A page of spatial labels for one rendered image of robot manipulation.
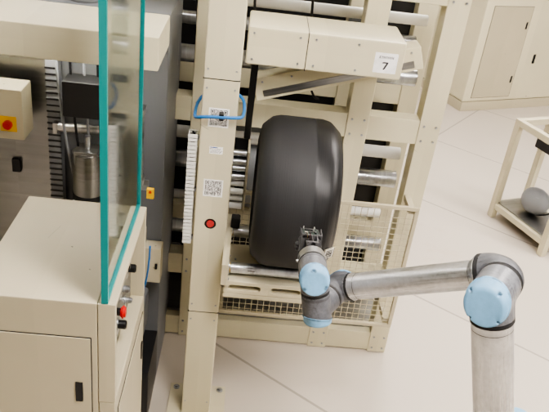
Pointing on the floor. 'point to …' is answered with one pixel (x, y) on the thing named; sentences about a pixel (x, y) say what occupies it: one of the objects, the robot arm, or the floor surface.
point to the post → (203, 245)
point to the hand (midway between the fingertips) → (306, 236)
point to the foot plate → (181, 398)
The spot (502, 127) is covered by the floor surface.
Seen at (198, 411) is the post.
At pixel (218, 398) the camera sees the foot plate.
